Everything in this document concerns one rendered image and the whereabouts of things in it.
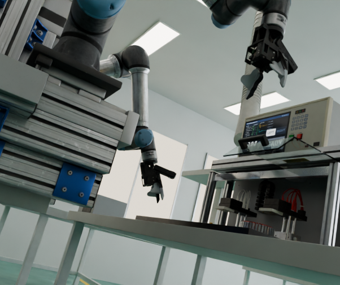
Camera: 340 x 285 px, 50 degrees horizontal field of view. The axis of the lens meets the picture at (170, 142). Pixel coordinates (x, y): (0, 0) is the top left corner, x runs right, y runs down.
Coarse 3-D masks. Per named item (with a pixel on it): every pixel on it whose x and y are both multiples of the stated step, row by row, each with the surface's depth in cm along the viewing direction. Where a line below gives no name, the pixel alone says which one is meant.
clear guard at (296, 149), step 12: (252, 144) 118; (276, 144) 105; (288, 144) 111; (300, 144) 109; (264, 156) 128; (276, 156) 125; (288, 156) 121; (300, 156) 118; (312, 156) 116; (324, 156) 113; (288, 168) 134
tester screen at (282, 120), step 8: (264, 120) 154; (272, 120) 150; (280, 120) 146; (248, 128) 162; (256, 128) 157; (264, 128) 152; (272, 128) 148; (248, 136) 160; (272, 136) 147; (280, 136) 143
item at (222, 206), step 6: (222, 198) 146; (228, 198) 143; (222, 204) 144; (228, 204) 141; (234, 204) 142; (240, 204) 143; (222, 210) 145; (228, 210) 141; (234, 210) 143; (240, 210) 142; (246, 210) 144; (246, 216) 145; (252, 216) 146
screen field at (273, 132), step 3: (285, 126) 143; (270, 129) 149; (273, 129) 148; (276, 129) 146; (279, 129) 145; (282, 129) 143; (285, 129) 142; (267, 132) 150; (270, 132) 149; (273, 132) 147; (276, 132) 146; (279, 132) 144; (282, 132) 143; (267, 135) 149; (270, 135) 148
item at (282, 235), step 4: (276, 232) 126; (280, 232) 125; (284, 232) 124; (276, 236) 126; (280, 236) 124; (284, 236) 123; (288, 236) 121; (292, 236) 121; (296, 236) 122; (300, 236) 123; (292, 240) 121
